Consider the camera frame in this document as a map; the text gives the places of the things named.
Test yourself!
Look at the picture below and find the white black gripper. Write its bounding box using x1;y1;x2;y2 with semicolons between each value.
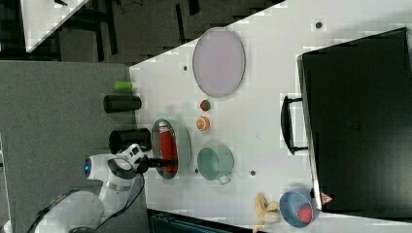
122;144;177;174

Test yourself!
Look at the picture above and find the plush ketchup bottle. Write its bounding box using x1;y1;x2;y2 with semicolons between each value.
159;120;178;174

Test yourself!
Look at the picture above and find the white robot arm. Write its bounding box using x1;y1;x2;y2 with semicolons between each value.
27;144;178;233

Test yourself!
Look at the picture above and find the grey-green oval strainer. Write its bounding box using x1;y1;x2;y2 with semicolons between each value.
152;118;191;180

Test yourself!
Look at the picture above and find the black cylinder cup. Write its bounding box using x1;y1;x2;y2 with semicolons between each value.
109;128;152;154
103;95;142;114

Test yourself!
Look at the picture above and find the blue crate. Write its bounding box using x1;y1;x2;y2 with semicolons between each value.
147;208;254;233

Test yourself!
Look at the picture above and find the teal mug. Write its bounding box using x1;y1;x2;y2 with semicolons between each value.
197;147;234;185

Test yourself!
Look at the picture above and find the orange slice toy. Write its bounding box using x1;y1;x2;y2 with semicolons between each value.
196;116;210;131

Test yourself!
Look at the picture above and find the green cylinder cup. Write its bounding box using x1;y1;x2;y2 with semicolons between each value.
114;81;133;92

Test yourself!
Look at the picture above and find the red toy strawberry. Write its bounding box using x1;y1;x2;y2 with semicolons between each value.
199;100;211;112

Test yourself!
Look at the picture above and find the grey round plate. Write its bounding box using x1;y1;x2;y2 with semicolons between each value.
192;27;246;98

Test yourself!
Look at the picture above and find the toy banana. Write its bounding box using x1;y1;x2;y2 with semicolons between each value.
253;193;281;233

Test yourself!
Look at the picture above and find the blue bowl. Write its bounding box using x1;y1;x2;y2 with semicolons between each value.
279;187;320;228

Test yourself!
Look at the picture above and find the red fruit in bowl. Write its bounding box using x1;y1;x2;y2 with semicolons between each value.
297;205;313;224

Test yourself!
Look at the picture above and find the black toaster oven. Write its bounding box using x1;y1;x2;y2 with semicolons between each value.
296;27;412;222

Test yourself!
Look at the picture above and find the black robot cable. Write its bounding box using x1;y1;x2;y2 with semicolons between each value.
93;173;146;231

